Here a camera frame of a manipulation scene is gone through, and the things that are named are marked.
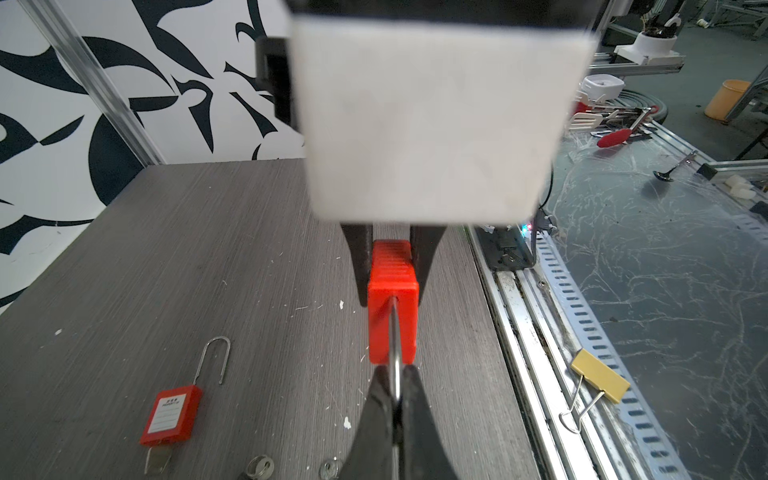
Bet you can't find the red padlock front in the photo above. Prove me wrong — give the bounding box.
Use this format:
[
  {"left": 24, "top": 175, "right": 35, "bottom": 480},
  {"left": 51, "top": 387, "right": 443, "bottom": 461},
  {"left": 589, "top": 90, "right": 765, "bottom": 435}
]
[{"left": 367, "top": 240, "right": 420, "bottom": 404}]

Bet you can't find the red handled tool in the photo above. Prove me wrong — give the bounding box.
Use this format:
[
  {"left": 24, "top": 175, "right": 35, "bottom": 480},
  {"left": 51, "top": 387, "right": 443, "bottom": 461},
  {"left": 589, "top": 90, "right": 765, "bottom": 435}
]
[{"left": 590, "top": 106, "right": 658, "bottom": 148}]

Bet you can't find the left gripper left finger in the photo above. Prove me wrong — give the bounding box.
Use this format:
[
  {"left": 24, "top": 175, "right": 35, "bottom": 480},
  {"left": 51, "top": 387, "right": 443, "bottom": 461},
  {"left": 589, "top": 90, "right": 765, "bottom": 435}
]
[{"left": 341, "top": 223, "right": 373, "bottom": 307}]

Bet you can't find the white slotted cable duct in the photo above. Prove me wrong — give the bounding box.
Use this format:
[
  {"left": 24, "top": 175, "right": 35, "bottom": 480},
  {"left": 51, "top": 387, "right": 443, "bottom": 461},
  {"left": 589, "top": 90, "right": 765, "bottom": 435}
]
[{"left": 537, "top": 232, "right": 690, "bottom": 479}]

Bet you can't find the white container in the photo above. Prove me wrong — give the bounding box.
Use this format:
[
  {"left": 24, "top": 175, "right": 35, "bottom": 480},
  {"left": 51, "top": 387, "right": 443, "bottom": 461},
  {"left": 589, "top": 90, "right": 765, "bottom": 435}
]
[{"left": 579, "top": 74, "right": 625, "bottom": 102}]

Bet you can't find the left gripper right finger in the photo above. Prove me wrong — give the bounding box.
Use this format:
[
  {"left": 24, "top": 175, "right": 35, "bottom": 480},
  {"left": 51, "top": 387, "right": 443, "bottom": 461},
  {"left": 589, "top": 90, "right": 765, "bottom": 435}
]
[{"left": 410, "top": 225, "right": 447, "bottom": 302}]

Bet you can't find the red padlock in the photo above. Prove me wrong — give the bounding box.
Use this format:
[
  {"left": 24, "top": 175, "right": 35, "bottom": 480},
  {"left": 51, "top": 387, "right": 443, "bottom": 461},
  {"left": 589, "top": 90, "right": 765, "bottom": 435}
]
[
  {"left": 139, "top": 336, "right": 232, "bottom": 476},
  {"left": 367, "top": 240, "right": 420, "bottom": 404}
]

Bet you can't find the small electronics board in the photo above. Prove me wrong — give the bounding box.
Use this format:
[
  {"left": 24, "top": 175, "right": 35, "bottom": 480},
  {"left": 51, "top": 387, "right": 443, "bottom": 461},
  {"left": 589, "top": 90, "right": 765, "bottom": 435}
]
[{"left": 475, "top": 219, "right": 558, "bottom": 272}]

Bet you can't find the yellow bucket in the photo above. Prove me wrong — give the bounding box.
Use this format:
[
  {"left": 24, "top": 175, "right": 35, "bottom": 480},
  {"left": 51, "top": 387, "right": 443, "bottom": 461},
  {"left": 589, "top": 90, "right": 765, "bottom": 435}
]
[{"left": 704, "top": 79, "right": 751, "bottom": 121}]

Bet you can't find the red padlock far left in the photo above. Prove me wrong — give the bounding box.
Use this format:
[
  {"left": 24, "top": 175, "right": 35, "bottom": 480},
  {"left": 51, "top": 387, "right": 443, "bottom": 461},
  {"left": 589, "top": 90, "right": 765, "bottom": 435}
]
[{"left": 139, "top": 336, "right": 232, "bottom": 476}]

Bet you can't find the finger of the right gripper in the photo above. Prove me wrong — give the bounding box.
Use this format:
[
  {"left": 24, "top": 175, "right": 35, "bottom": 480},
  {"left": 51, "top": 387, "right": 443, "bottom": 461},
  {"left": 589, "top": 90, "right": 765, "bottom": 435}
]
[
  {"left": 339, "top": 365, "right": 394, "bottom": 480},
  {"left": 398, "top": 365, "right": 458, "bottom": 480}
]

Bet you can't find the metal spoon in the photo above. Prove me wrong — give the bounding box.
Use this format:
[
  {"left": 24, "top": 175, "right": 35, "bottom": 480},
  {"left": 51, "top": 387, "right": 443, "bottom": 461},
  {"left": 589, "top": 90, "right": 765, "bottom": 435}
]
[{"left": 653, "top": 150, "right": 698, "bottom": 182}]

